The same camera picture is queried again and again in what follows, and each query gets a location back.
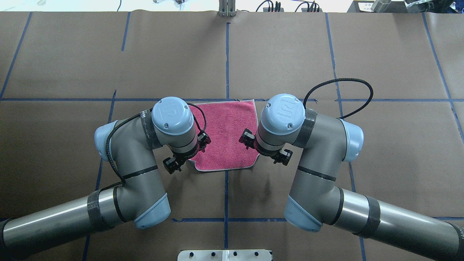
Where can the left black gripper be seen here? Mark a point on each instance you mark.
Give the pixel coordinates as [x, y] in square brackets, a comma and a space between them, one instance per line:
[171, 165]

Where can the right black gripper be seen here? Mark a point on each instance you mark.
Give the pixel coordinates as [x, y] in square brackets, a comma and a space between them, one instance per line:
[283, 157]

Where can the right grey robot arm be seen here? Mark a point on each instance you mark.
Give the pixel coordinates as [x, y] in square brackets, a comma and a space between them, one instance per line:
[314, 199]

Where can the metal mounting plate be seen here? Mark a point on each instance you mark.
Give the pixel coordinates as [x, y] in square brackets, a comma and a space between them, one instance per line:
[226, 255]

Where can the brown paper table cover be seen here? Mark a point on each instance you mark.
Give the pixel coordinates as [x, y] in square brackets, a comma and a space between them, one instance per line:
[65, 74]

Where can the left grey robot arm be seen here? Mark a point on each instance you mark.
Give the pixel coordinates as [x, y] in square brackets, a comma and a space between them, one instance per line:
[139, 196]

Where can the pink and grey towel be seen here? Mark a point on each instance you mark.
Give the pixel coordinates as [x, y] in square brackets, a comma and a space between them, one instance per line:
[226, 122]

